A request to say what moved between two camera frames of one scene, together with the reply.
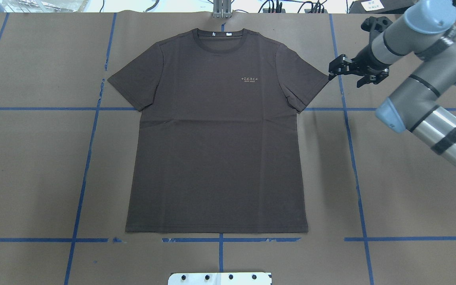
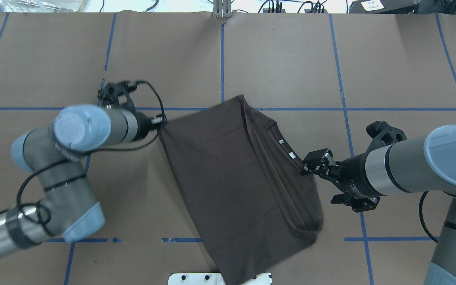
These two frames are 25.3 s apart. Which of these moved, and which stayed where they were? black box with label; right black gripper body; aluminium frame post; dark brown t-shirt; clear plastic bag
Moved: right black gripper body; dark brown t-shirt
Stayed: aluminium frame post; clear plastic bag; black box with label
